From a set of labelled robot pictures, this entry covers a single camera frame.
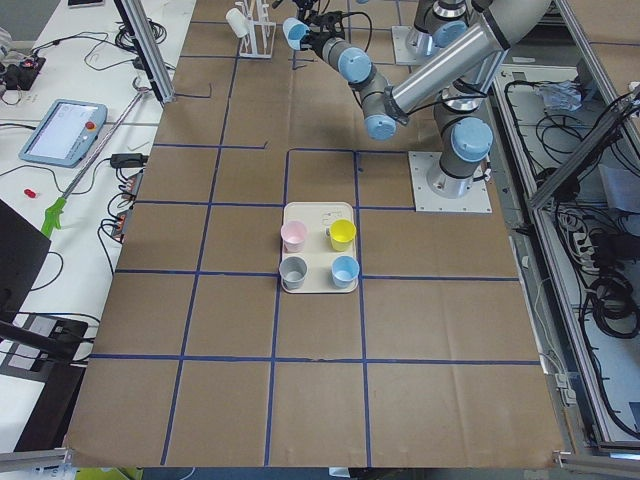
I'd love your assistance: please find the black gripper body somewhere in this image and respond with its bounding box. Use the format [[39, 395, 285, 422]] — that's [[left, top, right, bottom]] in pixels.
[[294, 0, 349, 28], [302, 29, 330, 53]]

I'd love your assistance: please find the light blue cup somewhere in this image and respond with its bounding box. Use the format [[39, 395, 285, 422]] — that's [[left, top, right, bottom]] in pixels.
[[282, 17, 309, 51], [331, 255, 360, 289]]

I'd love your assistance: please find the white ikea cup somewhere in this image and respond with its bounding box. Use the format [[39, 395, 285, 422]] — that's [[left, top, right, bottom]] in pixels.
[[225, 8, 249, 38]]

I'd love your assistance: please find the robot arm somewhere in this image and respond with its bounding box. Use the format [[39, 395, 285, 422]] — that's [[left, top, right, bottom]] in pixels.
[[282, 1, 468, 57], [283, 1, 550, 199]]

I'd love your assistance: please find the pink cup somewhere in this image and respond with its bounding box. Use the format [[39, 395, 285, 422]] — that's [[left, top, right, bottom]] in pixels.
[[280, 220, 308, 253]]

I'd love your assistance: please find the yellow cup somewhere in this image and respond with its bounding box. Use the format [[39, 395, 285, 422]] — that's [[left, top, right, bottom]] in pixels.
[[328, 219, 357, 252]]

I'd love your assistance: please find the grey cup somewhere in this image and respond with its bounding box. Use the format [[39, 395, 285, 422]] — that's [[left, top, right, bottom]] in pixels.
[[279, 256, 308, 291]]

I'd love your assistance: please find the cream plastic tray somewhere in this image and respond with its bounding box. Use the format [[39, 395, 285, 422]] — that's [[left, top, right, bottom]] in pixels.
[[281, 202, 358, 294]]

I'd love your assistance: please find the black power adapter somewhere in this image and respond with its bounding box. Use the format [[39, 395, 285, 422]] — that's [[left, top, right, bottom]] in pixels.
[[109, 153, 148, 169]]

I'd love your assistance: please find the blue teach pendant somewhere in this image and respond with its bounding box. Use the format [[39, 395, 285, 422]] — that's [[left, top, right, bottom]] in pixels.
[[18, 99, 108, 168]]

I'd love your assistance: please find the black computer monitor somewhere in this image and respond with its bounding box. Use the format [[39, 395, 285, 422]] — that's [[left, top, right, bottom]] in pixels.
[[1, 203, 87, 361]]

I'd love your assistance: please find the white wire cup rack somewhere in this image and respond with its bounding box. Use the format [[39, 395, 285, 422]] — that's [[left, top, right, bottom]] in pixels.
[[233, 0, 276, 59]]

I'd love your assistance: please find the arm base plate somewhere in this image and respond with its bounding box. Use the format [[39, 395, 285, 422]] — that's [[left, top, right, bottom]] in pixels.
[[408, 151, 492, 215], [392, 26, 427, 66]]

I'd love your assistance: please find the aluminium frame post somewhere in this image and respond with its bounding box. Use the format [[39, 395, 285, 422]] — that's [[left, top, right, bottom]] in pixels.
[[114, 0, 175, 105]]

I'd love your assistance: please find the green handled reacher grabber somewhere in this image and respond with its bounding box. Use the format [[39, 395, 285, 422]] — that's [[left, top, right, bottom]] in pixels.
[[41, 80, 151, 239]]

